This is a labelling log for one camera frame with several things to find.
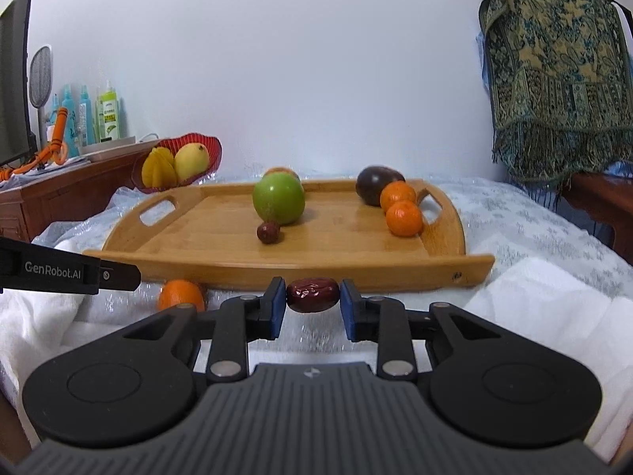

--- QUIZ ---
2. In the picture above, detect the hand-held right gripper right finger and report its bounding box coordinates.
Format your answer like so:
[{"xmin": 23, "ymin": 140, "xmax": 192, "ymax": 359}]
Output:
[{"xmin": 340, "ymin": 278, "xmax": 505, "ymax": 382}]

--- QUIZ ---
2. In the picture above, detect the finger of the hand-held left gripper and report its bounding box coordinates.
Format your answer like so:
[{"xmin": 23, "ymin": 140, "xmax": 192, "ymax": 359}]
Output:
[{"xmin": 99, "ymin": 257, "xmax": 142, "ymax": 294}]

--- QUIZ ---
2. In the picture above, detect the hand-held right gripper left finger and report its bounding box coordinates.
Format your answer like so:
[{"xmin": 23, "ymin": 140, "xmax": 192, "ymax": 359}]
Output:
[{"xmin": 119, "ymin": 277, "xmax": 288, "ymax": 382}]

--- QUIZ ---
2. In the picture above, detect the large red date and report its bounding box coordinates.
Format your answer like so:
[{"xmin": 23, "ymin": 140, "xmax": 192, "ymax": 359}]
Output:
[{"xmin": 287, "ymin": 277, "xmax": 341, "ymax": 314}]

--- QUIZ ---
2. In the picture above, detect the wooden serving tray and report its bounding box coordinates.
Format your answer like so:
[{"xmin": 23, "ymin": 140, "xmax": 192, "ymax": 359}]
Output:
[{"xmin": 81, "ymin": 178, "xmax": 495, "ymax": 292}]

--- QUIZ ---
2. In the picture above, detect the white towel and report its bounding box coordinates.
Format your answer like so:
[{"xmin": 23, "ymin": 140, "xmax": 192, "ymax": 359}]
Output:
[
  {"xmin": 465, "ymin": 256, "xmax": 633, "ymax": 461},
  {"xmin": 0, "ymin": 287, "xmax": 164, "ymax": 377}
]

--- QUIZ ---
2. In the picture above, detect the small tangerine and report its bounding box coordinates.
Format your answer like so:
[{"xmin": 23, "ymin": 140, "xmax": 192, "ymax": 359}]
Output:
[
  {"xmin": 380, "ymin": 181, "xmax": 417, "ymax": 211},
  {"xmin": 158, "ymin": 279, "xmax": 206, "ymax": 312},
  {"xmin": 385, "ymin": 201, "xmax": 424, "ymax": 238}
]

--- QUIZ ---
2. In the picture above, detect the wooden cabinet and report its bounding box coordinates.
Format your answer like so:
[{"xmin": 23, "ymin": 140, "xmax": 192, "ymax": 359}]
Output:
[{"xmin": 0, "ymin": 146, "xmax": 159, "ymax": 243}]

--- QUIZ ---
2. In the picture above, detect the small red date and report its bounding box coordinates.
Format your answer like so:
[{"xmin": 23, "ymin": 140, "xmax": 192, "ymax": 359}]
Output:
[{"xmin": 256, "ymin": 221, "xmax": 282, "ymax": 245}]

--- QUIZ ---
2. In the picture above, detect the green apple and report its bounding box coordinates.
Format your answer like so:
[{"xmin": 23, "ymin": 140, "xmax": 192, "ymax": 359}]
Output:
[{"xmin": 252, "ymin": 173, "xmax": 305, "ymax": 226}]

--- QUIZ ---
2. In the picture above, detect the yellow starfruit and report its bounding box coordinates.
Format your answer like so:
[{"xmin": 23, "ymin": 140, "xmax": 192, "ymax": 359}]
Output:
[{"xmin": 141, "ymin": 147, "xmax": 178, "ymax": 189}]

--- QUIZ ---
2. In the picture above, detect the dark purple passion fruit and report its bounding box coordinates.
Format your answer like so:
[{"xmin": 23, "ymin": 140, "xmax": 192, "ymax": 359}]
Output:
[{"xmin": 355, "ymin": 165, "xmax": 406, "ymax": 207}]

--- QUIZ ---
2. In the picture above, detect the yellow mango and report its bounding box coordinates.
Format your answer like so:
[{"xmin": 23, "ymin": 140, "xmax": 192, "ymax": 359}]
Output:
[{"xmin": 174, "ymin": 142, "xmax": 210, "ymax": 182}]

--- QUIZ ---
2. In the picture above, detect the blue spray bottle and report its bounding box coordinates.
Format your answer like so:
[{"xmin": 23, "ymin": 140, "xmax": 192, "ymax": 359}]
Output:
[
  {"xmin": 79, "ymin": 85, "xmax": 96, "ymax": 147},
  {"xmin": 59, "ymin": 84, "xmax": 81, "ymax": 157}
]

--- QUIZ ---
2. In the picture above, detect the red glass fruit bowl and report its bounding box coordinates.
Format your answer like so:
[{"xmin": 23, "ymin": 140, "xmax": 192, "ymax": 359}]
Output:
[{"xmin": 131, "ymin": 133, "xmax": 223, "ymax": 195}]

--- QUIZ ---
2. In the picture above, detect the green label spray bottle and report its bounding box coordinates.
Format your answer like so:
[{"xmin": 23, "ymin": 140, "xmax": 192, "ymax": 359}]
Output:
[{"xmin": 96, "ymin": 79, "xmax": 121, "ymax": 142}]

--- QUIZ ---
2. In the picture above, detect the black monitor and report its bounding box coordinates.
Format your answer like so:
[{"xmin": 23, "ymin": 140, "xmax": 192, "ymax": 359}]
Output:
[{"xmin": 0, "ymin": 0, "xmax": 38, "ymax": 167}]

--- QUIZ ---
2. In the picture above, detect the white floral bed cover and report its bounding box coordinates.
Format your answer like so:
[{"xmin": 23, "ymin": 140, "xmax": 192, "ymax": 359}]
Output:
[{"xmin": 30, "ymin": 173, "xmax": 633, "ymax": 357}]

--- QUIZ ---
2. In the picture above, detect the electric fly swatter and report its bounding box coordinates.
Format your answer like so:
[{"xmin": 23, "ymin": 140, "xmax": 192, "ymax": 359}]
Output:
[{"xmin": 30, "ymin": 46, "xmax": 53, "ymax": 152}]

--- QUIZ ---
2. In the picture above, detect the brown wooden stand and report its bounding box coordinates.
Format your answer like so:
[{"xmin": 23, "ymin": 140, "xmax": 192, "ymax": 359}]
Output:
[{"xmin": 561, "ymin": 172, "xmax": 633, "ymax": 253}]

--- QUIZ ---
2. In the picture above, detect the green patterned fringed shawl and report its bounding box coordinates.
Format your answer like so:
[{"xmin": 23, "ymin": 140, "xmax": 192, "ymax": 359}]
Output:
[{"xmin": 475, "ymin": 0, "xmax": 633, "ymax": 199}]

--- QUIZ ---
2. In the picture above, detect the orange cable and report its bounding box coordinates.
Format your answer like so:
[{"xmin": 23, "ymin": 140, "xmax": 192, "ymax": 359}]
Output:
[{"xmin": 0, "ymin": 108, "xmax": 69, "ymax": 180}]

